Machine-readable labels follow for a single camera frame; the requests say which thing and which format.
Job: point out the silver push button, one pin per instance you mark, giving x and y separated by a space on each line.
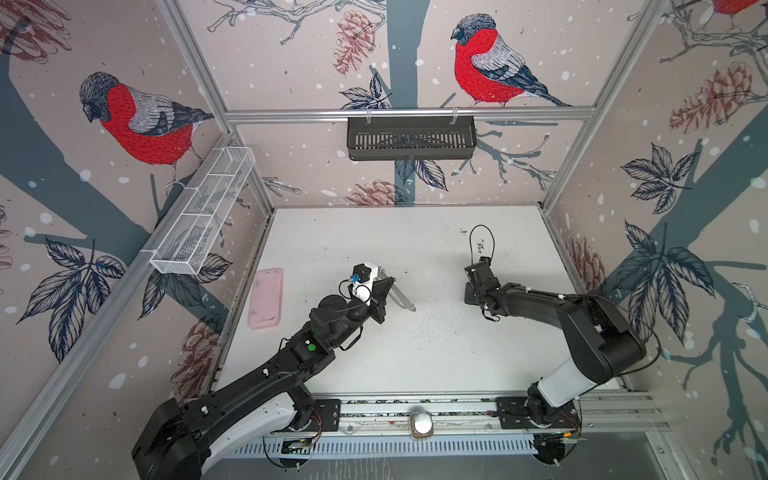
421 424

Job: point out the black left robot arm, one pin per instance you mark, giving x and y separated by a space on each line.
185 441

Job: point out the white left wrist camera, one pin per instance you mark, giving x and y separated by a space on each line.
361 281

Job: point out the black hanging basket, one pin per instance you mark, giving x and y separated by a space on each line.
411 138

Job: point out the white wire mesh basket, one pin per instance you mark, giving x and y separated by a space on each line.
192 236

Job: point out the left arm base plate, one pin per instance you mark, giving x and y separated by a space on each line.
323 416

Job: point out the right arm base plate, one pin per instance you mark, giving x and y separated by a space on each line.
517 413

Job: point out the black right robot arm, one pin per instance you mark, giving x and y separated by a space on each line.
600 341

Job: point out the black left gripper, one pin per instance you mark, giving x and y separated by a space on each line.
377 300

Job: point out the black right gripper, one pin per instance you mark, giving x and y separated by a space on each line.
468 291

